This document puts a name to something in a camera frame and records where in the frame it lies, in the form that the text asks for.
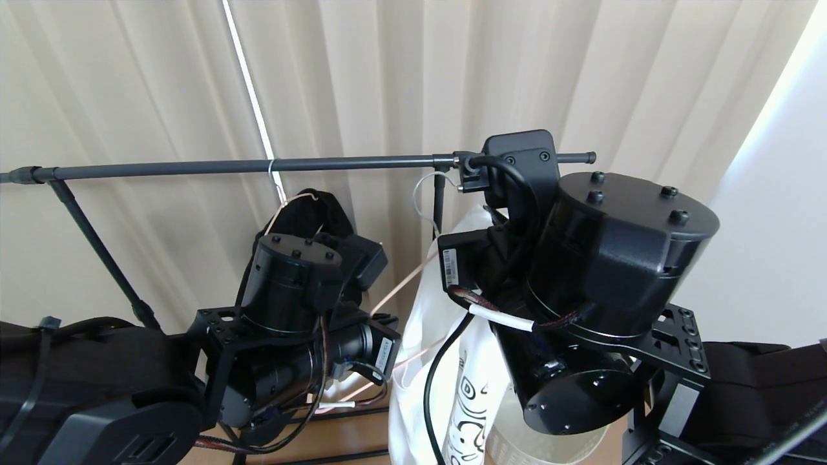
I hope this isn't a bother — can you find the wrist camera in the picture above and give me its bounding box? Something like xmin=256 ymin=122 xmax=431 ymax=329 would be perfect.
xmin=460 ymin=129 xmax=561 ymax=209
xmin=341 ymin=234 xmax=389 ymax=304

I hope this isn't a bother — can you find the black clothes rack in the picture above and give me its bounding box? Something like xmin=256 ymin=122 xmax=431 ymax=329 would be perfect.
xmin=0 ymin=151 xmax=597 ymax=465

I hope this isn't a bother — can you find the white garment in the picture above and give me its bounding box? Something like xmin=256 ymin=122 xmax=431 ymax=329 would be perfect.
xmin=388 ymin=204 xmax=512 ymax=465

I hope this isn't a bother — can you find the pink clothes hanger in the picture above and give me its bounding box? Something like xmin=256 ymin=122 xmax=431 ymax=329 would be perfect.
xmin=264 ymin=159 xmax=324 ymax=237
xmin=317 ymin=170 xmax=467 ymax=409

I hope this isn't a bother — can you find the white laundry basket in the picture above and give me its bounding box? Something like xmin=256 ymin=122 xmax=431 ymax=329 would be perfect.
xmin=485 ymin=387 xmax=609 ymax=465

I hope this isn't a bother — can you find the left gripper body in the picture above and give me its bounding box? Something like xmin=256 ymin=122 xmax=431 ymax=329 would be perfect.
xmin=220 ymin=309 xmax=402 ymax=428

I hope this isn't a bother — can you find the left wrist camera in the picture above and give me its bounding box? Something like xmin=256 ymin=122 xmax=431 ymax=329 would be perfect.
xmin=341 ymin=234 xmax=389 ymax=304

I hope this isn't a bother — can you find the beige curtain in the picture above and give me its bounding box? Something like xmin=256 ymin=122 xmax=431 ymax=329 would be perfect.
xmin=0 ymin=0 xmax=818 ymax=336

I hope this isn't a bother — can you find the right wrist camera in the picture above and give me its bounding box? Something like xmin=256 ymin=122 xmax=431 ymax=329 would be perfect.
xmin=460 ymin=129 xmax=561 ymax=209

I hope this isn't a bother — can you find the black knitted garment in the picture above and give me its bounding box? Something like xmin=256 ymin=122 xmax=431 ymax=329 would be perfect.
xmin=253 ymin=189 xmax=357 ymax=259

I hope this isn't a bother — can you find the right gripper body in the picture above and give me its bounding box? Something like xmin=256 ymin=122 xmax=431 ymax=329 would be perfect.
xmin=437 ymin=225 xmax=648 ymax=435

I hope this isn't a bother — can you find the black cable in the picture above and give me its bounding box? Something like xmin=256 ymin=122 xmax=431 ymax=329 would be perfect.
xmin=423 ymin=155 xmax=542 ymax=465

